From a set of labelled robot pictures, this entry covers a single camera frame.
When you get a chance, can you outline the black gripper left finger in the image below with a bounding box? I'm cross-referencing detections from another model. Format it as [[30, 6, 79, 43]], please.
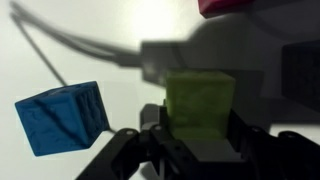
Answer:
[[76, 103, 208, 180]]

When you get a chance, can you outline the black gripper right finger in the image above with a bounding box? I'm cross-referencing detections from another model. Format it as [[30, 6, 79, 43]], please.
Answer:
[[228, 109, 320, 180]]

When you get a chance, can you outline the yellow-green cube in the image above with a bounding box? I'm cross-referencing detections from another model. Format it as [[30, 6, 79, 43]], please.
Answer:
[[164, 69, 236, 140]]

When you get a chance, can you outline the dark grey cube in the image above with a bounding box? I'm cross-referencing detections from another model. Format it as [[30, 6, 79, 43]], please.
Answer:
[[282, 39, 320, 114]]

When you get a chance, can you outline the blue cube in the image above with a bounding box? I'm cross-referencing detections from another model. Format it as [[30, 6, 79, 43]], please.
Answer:
[[14, 80, 110, 157]]

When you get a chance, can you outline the pink cube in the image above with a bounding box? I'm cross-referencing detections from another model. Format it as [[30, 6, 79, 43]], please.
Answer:
[[197, 0, 254, 18]]

